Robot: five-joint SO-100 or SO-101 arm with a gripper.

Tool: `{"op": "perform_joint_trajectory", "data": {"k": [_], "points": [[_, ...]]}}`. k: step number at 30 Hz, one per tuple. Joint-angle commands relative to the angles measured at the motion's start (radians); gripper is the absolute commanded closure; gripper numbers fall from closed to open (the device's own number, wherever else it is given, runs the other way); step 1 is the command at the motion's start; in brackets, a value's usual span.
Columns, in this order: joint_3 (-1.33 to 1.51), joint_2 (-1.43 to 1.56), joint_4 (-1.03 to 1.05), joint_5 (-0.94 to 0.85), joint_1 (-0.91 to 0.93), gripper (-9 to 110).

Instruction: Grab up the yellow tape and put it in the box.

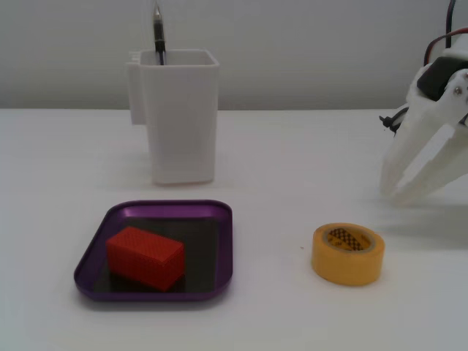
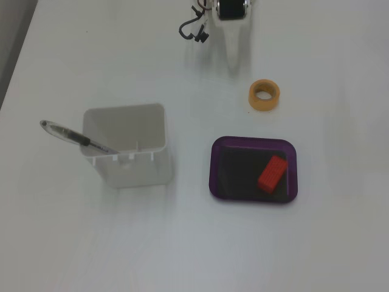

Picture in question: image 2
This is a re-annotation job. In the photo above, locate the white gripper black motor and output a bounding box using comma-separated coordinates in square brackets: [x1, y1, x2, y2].
[213, 0, 253, 78]

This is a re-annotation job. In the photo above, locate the yellow tape roll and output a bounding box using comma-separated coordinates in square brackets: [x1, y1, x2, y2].
[248, 78, 281, 111]

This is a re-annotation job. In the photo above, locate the white plastic container box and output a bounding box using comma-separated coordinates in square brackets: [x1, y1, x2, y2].
[83, 103, 174, 189]

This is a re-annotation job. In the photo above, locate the purple metal tray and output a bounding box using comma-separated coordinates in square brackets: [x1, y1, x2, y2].
[208, 136, 299, 204]

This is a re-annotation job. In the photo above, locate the red rectangular block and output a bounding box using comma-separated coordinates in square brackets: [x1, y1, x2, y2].
[257, 155, 289, 194]

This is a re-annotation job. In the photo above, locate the black clear ballpoint pen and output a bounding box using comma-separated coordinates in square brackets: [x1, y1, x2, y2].
[39, 119, 121, 155]

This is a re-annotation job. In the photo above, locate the red and black wire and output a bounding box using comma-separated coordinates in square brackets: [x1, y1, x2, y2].
[190, 0, 213, 15]

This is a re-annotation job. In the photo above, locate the black cable with connector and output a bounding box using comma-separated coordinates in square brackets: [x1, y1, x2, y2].
[178, 17, 210, 44]

